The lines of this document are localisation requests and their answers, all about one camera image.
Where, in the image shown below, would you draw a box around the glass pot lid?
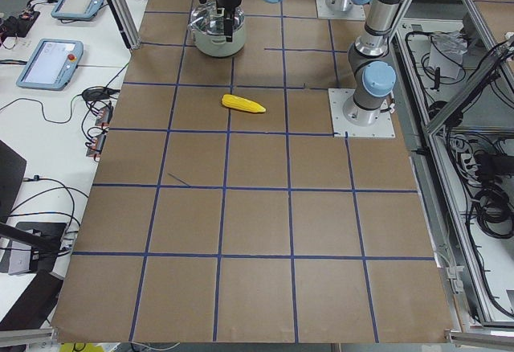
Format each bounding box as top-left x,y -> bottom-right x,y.
189,1 -> 247,43

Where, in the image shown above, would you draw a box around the yellow corn cob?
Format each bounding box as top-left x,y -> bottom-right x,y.
222,94 -> 267,113

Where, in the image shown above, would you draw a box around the pale green steel pot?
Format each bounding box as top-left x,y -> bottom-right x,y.
188,1 -> 247,58

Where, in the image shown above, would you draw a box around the upper teach pendant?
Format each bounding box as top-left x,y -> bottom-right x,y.
51,0 -> 104,21

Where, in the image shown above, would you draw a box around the teach pendant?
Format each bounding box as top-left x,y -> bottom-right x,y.
16,39 -> 84,91
51,0 -> 104,21

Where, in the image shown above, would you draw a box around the small circuit boards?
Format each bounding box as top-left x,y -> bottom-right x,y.
81,100 -> 114,162

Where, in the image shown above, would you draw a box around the lower teach pendant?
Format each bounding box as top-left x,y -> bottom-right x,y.
16,39 -> 84,91

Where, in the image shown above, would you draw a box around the white cardboard box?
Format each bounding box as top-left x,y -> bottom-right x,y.
428,31 -> 467,80

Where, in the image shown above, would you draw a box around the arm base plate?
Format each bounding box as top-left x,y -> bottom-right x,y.
328,88 -> 395,139
316,0 -> 365,22

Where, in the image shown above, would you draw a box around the aluminium frame post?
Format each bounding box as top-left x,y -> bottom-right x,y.
107,0 -> 141,51

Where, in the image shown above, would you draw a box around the coiled black cables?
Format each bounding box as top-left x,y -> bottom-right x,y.
461,138 -> 514,240

